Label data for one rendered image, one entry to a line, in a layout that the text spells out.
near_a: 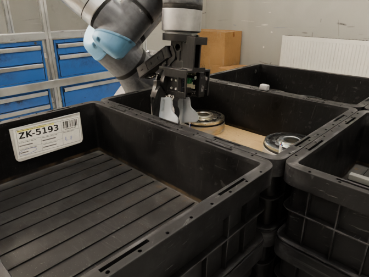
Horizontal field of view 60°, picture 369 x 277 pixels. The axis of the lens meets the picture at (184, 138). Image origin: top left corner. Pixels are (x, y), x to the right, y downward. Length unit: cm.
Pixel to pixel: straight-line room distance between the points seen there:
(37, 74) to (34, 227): 201
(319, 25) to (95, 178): 355
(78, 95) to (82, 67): 21
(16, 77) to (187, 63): 188
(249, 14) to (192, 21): 374
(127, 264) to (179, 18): 45
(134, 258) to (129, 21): 50
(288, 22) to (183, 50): 349
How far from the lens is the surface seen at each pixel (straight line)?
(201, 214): 30
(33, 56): 242
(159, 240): 27
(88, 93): 264
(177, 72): 60
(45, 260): 43
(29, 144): 61
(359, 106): 67
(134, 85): 94
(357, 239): 41
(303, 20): 400
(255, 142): 70
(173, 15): 61
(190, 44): 60
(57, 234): 46
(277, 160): 41
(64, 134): 63
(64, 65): 252
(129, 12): 68
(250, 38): 434
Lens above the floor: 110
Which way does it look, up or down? 23 degrees down
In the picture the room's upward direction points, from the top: straight up
